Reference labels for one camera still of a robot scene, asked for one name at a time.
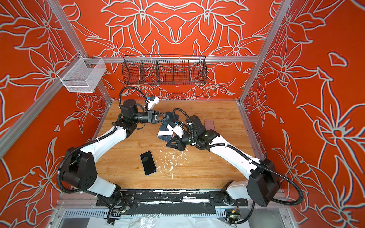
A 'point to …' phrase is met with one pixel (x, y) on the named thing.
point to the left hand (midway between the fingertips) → (168, 118)
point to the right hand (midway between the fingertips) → (166, 144)
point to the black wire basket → (164, 70)
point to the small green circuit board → (233, 217)
